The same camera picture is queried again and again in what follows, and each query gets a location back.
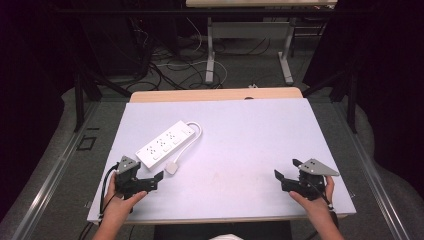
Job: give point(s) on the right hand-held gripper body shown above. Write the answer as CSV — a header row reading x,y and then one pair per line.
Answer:
x,y
308,185

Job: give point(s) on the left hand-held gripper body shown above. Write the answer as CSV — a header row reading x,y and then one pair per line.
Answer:
x,y
128,181

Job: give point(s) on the person's right hand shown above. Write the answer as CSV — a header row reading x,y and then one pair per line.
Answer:
x,y
316,206

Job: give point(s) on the person's left hand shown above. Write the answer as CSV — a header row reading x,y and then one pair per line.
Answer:
x,y
116,205

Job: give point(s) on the white power plug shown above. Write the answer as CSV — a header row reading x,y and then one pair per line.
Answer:
x,y
172,167

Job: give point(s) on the white power strip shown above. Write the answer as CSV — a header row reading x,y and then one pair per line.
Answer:
x,y
165,145

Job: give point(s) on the white table mat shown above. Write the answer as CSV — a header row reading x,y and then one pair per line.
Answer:
x,y
240,150

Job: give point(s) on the black floor socket plate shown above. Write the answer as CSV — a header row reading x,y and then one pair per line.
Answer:
x,y
86,142

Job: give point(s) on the person's dark clothing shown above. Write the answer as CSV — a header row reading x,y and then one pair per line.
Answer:
x,y
186,231

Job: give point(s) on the person's white clothing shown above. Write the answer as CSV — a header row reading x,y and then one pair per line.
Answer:
x,y
226,237

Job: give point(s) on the black metal stand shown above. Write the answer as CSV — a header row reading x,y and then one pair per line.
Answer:
x,y
79,100
351,100

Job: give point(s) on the wooden table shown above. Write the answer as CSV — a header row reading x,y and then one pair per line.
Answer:
x,y
200,95

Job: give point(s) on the black curtain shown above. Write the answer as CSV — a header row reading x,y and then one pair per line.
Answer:
x,y
390,83
30,83

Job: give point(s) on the white-legged desk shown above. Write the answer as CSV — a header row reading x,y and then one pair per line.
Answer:
x,y
250,30

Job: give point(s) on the black horizontal bar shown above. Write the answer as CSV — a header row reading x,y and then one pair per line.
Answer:
x,y
133,11

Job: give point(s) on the aluminium floor rail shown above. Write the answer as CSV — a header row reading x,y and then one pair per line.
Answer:
x,y
373,173
50,180

